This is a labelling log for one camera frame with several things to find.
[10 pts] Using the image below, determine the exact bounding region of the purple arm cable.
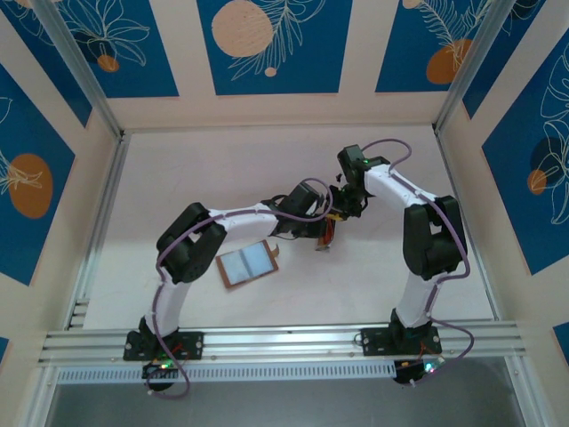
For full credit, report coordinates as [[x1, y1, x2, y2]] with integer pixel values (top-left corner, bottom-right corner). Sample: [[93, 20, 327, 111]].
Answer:
[[362, 138, 475, 388], [144, 177, 334, 401]]

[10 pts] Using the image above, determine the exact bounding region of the black electronics board with led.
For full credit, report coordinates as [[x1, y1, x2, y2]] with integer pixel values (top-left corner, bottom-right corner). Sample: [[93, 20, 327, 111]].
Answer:
[[141, 359, 179, 393], [393, 358, 445, 387]]

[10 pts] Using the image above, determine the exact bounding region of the white slotted cable duct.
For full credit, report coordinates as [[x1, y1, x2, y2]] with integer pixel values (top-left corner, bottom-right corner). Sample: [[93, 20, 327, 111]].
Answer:
[[55, 360, 401, 384]]

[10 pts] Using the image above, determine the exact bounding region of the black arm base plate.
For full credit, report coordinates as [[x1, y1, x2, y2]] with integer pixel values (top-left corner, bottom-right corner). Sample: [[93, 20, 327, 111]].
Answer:
[[123, 329, 205, 362], [360, 326, 444, 357]]

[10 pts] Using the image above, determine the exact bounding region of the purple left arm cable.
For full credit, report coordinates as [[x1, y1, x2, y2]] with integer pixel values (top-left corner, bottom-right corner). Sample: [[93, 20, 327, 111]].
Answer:
[[144, 177, 334, 401]]

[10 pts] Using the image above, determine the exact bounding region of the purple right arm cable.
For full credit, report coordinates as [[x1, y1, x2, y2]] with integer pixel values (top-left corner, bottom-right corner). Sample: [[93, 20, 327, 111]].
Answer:
[[362, 138, 475, 388]]

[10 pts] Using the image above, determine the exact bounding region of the brown leather card holder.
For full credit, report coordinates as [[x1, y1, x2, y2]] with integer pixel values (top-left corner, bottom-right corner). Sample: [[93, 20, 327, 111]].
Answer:
[[216, 239, 282, 290]]

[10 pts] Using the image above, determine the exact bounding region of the aluminium rail beam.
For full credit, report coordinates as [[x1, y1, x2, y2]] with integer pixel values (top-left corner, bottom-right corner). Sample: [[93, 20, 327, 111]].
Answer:
[[37, 320, 530, 365]]

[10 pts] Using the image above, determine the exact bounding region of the aluminium table edge rail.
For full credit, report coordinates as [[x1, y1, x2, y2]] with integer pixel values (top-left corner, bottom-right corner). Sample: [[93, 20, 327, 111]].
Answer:
[[433, 128, 501, 322], [65, 133, 131, 330]]

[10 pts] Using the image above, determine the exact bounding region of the aluminium frame post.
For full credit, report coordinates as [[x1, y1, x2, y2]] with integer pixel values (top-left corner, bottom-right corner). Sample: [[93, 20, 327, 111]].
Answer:
[[433, 0, 512, 135], [33, 0, 126, 140]]

